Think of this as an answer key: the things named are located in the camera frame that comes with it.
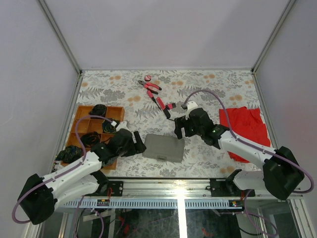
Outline pink black screwdriver short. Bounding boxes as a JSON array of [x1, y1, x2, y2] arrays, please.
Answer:
[[147, 90, 161, 110]]

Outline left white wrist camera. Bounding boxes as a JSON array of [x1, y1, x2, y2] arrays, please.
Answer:
[[110, 120, 129, 131]]

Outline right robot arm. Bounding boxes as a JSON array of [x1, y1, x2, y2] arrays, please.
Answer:
[[174, 107, 305, 200]]

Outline rolled dark sock top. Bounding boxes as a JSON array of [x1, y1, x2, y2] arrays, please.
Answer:
[[89, 104, 107, 117]]

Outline rolled dark sock outside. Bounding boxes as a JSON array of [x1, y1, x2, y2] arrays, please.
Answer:
[[55, 145, 83, 164]]

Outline pink black pliers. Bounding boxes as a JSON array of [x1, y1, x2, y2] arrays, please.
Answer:
[[138, 80, 162, 95]]

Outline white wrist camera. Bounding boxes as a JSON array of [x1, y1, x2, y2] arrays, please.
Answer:
[[110, 120, 129, 131], [181, 101, 198, 119]]

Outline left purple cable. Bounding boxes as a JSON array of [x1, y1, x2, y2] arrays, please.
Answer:
[[12, 115, 117, 224]]

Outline pink black utility knife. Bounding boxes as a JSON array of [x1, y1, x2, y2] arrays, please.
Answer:
[[157, 97, 170, 119]]

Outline rolled dark sock lower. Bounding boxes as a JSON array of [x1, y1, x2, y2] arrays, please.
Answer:
[[80, 131, 101, 148]]

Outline pink black bit holder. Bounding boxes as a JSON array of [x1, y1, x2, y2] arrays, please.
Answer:
[[165, 103, 176, 110]]

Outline red cloth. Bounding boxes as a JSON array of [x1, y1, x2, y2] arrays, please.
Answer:
[[218, 106, 271, 163]]

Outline aluminium front rail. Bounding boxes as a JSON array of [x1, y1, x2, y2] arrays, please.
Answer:
[[62, 178, 277, 210]]

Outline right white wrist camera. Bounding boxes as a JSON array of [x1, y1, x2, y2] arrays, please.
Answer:
[[181, 101, 198, 119]]

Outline orange wooden divided tray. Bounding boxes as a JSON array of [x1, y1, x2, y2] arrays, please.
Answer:
[[60, 105, 125, 170]]

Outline rolled dark sock middle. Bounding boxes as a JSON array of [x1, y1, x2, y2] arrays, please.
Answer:
[[102, 120, 120, 134]]

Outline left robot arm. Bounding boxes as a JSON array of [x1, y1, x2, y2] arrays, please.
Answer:
[[17, 128, 146, 225]]

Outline rolled dark sock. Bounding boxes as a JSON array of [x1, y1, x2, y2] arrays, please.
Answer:
[[89, 104, 107, 117], [80, 131, 101, 148], [102, 120, 120, 134]]

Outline grey plastic tool case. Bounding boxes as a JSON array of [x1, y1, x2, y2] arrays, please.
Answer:
[[142, 134, 185, 163]]

